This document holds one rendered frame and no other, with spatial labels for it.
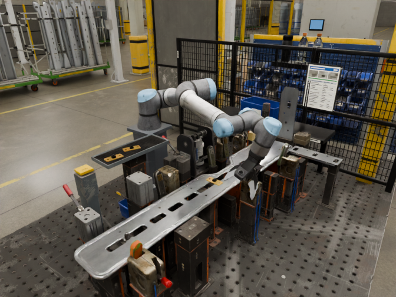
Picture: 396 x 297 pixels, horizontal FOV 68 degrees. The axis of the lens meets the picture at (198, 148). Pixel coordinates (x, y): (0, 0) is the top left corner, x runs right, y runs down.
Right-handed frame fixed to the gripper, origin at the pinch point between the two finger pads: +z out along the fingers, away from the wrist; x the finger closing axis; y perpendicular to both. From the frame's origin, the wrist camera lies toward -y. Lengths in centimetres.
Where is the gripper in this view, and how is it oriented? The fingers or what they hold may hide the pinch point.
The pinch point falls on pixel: (236, 190)
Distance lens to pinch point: 132.8
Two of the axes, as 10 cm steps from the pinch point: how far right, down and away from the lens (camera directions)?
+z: -3.4, 8.3, 4.4
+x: -7.7, -5.2, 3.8
